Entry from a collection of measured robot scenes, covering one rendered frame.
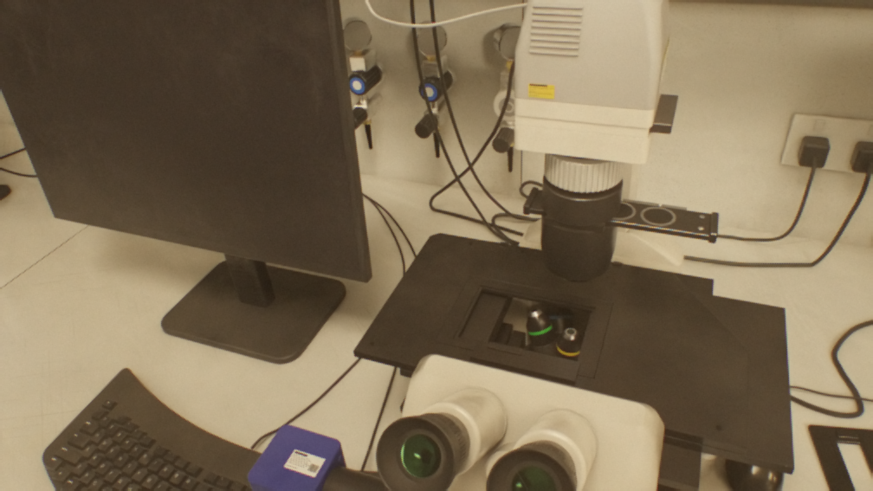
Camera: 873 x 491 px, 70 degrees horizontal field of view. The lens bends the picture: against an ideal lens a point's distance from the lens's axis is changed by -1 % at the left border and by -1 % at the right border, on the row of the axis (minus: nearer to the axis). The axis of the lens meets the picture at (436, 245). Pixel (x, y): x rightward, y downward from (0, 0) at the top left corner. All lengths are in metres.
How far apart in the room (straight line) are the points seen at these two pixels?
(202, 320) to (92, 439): 0.24
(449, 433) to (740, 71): 0.84
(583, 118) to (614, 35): 0.06
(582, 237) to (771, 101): 0.61
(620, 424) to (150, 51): 0.63
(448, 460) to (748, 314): 0.45
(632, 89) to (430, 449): 0.28
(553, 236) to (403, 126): 0.74
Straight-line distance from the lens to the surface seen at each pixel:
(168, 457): 0.88
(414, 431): 0.37
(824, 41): 1.08
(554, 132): 0.51
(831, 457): 0.89
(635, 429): 0.47
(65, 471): 0.94
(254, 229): 0.83
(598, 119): 0.50
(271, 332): 0.99
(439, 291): 0.71
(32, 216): 1.55
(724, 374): 0.65
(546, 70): 0.49
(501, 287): 0.71
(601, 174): 0.53
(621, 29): 0.48
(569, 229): 0.56
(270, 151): 0.75
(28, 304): 1.28
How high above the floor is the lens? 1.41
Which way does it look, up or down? 36 degrees down
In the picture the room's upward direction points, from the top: 5 degrees counter-clockwise
